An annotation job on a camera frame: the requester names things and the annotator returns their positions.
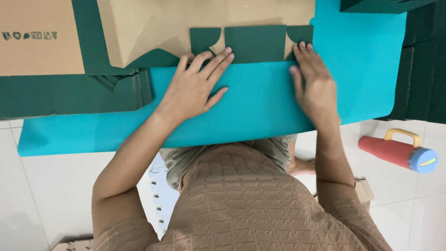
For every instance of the person's right hand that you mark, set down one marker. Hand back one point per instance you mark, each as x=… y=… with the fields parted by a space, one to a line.
x=317 y=90

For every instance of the person's left hand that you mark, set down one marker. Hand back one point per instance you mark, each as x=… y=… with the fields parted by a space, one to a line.
x=186 y=92

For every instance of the brown and green carton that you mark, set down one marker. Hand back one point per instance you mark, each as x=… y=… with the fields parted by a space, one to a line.
x=156 y=24

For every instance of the teal foam mat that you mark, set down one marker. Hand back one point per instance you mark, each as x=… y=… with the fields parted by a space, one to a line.
x=261 y=104

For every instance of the person's beige shorts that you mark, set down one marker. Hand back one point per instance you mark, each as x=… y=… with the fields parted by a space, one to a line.
x=181 y=160

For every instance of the person's foot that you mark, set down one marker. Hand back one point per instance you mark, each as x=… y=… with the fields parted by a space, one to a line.
x=301 y=167

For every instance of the red bottle with blue lid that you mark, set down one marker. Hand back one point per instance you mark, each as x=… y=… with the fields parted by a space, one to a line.
x=386 y=150

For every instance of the dark green box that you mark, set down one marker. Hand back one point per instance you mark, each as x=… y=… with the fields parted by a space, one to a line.
x=376 y=5

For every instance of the pile of dark green boxes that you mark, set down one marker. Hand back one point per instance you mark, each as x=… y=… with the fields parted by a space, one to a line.
x=425 y=69

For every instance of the small brown cardboard box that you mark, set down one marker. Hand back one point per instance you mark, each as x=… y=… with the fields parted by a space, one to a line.
x=364 y=191

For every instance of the light blue puzzle floor mat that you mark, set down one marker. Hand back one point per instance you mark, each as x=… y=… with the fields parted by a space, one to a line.
x=163 y=202

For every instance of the person's brown quilted shirt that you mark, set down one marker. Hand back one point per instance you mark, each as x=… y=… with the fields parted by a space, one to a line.
x=244 y=209

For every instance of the stack of flat green cartons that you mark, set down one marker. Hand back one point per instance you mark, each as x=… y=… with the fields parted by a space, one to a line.
x=52 y=94

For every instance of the brown cardboard sheet with symbols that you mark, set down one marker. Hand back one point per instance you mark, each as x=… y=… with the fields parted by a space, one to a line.
x=35 y=55

